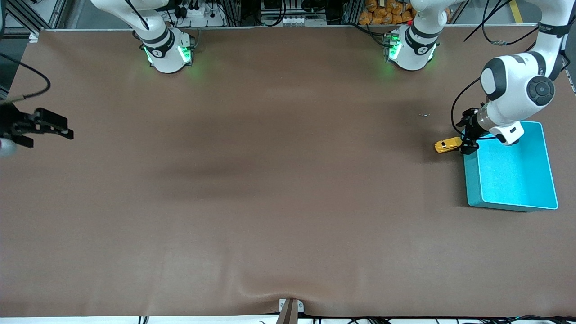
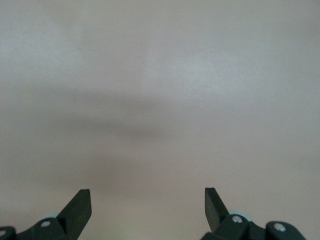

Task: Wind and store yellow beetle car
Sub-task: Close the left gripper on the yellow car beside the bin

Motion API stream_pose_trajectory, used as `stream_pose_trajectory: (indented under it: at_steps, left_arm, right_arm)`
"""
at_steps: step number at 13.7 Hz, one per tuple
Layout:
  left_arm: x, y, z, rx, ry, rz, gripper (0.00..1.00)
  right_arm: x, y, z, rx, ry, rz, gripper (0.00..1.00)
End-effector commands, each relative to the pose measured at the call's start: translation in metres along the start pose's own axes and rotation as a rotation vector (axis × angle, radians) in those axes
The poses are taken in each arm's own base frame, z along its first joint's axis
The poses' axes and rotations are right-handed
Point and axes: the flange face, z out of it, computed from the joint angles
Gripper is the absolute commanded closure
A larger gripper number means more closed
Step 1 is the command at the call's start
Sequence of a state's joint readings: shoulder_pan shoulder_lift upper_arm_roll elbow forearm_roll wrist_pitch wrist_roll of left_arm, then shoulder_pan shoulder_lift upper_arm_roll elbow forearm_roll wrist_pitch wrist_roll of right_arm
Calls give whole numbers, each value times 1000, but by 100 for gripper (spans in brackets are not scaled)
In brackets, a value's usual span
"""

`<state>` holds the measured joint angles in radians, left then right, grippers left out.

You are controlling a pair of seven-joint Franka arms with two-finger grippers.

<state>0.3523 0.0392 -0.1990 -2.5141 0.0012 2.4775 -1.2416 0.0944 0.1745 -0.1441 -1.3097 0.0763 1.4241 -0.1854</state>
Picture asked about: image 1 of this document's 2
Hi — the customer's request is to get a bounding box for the metal clamp bracket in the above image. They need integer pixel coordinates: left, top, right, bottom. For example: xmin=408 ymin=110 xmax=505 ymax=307
xmin=279 ymin=298 xmax=305 ymax=324

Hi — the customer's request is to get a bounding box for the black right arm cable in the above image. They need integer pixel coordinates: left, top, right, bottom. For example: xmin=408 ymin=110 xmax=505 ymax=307
xmin=0 ymin=53 xmax=51 ymax=105

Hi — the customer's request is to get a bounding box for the yellow beetle toy car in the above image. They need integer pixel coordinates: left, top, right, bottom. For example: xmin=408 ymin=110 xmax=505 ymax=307
xmin=434 ymin=137 xmax=464 ymax=154

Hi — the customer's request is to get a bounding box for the white power strip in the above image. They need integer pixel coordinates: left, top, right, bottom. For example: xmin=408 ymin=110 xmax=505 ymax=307
xmin=178 ymin=0 xmax=225 ymax=27

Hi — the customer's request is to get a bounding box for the orange snack bags pile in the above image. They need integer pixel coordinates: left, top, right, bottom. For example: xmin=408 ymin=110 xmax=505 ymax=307
xmin=359 ymin=0 xmax=417 ymax=26

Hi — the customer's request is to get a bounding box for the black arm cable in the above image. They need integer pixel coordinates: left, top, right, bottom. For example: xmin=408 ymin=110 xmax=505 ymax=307
xmin=0 ymin=53 xmax=51 ymax=105
xmin=451 ymin=0 xmax=540 ymax=141

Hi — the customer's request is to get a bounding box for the brown table cover mat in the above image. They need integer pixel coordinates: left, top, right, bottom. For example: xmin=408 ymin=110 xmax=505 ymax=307
xmin=0 ymin=25 xmax=576 ymax=318

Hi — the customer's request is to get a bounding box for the teal plastic bin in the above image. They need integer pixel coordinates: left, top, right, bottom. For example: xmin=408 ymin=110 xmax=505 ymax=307
xmin=462 ymin=121 xmax=559 ymax=212

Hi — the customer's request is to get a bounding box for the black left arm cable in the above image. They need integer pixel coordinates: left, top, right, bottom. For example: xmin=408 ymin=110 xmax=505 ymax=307
xmin=451 ymin=0 xmax=540 ymax=141

